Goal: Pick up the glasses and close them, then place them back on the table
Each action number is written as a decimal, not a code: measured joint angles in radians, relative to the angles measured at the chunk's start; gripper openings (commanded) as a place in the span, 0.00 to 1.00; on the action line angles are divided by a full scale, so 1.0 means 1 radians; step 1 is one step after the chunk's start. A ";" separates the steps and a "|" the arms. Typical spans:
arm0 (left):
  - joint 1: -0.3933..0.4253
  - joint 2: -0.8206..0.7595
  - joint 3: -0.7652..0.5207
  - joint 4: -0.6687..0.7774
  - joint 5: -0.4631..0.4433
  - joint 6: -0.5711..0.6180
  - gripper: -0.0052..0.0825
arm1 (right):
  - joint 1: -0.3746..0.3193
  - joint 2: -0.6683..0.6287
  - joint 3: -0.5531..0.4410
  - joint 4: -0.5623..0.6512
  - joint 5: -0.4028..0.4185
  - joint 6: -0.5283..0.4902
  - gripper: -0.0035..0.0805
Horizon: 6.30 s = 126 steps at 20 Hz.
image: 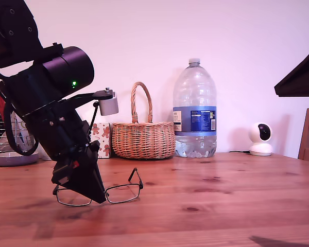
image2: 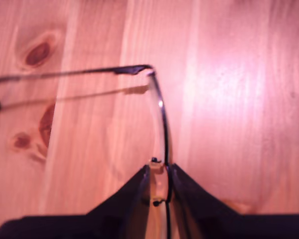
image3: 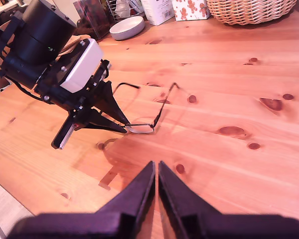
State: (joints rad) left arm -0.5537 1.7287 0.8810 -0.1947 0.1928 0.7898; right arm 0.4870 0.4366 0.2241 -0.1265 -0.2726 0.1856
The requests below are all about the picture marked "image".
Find small white round camera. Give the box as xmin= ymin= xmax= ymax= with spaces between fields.
xmin=248 ymin=121 xmax=273 ymax=156

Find grey round dish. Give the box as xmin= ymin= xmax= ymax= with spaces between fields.
xmin=0 ymin=151 xmax=40 ymax=167

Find gingerbread print box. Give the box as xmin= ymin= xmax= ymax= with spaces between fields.
xmin=89 ymin=122 xmax=113 ymax=159

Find black thin-framed glasses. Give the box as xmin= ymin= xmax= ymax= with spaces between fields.
xmin=53 ymin=167 xmax=144 ymax=207

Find large clear water bottle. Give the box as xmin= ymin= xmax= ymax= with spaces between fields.
xmin=172 ymin=58 xmax=218 ymax=158

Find wicker basket with handle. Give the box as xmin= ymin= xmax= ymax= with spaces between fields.
xmin=112 ymin=81 xmax=176 ymax=160

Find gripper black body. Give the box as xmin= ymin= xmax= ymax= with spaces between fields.
xmin=22 ymin=100 xmax=100 ymax=163

